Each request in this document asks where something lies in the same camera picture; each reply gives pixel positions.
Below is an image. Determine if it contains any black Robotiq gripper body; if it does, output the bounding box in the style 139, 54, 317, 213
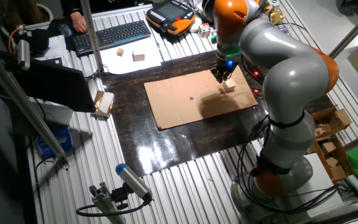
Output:
213, 58, 239, 77

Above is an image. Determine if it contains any light wooden block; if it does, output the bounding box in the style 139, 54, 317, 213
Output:
222, 79, 237, 93

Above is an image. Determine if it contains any dark sleeved forearm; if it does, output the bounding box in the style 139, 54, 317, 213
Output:
61, 0, 84, 18

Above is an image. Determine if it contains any pale wooden block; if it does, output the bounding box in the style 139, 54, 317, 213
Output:
132, 49, 146, 62

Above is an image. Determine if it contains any person's bare hand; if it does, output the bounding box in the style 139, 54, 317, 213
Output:
70, 11, 88, 34

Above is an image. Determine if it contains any colourful puzzle cube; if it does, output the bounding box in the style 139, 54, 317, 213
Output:
198, 22, 212, 39

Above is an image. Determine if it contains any brown cardboard sheet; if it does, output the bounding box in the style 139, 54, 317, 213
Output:
144, 68, 259, 131

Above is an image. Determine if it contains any white rounded object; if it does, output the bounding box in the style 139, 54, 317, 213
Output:
188, 17, 203, 34

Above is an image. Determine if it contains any orange black teach pendant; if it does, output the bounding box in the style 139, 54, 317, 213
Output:
145, 0, 196, 35

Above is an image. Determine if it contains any dark glossy mat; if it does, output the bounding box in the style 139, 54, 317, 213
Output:
100, 49, 335, 178

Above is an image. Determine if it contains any white paper sheet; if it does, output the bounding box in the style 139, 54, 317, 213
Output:
99, 37, 163, 75

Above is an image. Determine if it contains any torn cardboard box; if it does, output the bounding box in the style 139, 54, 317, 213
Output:
311, 105, 353, 138

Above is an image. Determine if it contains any black computer keyboard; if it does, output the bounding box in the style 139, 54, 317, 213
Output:
71, 20, 152, 58

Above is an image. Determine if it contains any gold and white box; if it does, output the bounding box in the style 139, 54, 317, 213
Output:
91, 90, 115, 118

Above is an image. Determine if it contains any open cardboard box with scraps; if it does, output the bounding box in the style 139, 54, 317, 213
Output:
313, 135, 356, 184

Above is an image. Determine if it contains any dark computer mouse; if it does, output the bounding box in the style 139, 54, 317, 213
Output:
57, 24, 73, 38

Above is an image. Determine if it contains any black laptop screen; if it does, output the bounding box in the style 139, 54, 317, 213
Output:
0, 49, 96, 113

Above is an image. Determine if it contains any grey aluminium profile stub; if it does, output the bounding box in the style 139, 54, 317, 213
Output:
88, 182, 127, 224

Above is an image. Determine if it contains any grey flat box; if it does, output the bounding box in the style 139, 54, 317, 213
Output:
14, 100, 74, 136

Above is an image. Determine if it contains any white paper stack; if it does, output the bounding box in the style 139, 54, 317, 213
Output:
34, 34, 71, 68

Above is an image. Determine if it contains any white paper roll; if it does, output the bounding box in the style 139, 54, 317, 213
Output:
345, 174, 358, 202

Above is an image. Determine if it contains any blue plastic package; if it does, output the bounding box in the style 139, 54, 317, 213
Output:
36, 127, 73, 158

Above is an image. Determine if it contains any white round bin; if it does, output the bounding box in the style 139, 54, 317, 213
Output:
35, 2, 55, 23

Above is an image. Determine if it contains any black fabric pouch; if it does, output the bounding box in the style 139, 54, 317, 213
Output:
12, 28, 50, 54

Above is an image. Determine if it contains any slanted aluminium frame bar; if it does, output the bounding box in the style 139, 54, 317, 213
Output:
329, 2, 358, 58

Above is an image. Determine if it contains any silver camera with blue cap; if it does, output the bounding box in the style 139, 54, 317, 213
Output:
115, 163, 154, 202

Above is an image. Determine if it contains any upright aluminium post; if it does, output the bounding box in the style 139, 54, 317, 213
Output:
80, 0, 104, 74

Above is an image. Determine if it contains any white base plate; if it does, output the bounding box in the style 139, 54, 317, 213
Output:
295, 152, 345, 218

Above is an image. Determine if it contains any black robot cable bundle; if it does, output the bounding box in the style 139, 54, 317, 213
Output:
236, 114, 341, 216

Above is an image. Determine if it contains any black camera bracket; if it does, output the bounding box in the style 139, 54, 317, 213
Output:
110, 182, 134, 211

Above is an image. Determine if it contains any black camera cable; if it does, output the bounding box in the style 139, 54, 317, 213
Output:
75, 198, 151, 218

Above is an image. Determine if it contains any silver depth camera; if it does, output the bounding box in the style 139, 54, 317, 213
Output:
16, 39, 31, 72

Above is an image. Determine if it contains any long aluminium frame bar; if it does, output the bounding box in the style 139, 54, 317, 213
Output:
0, 43, 70, 170

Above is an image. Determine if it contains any orange cable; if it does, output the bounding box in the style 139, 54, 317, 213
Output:
7, 24, 27, 54

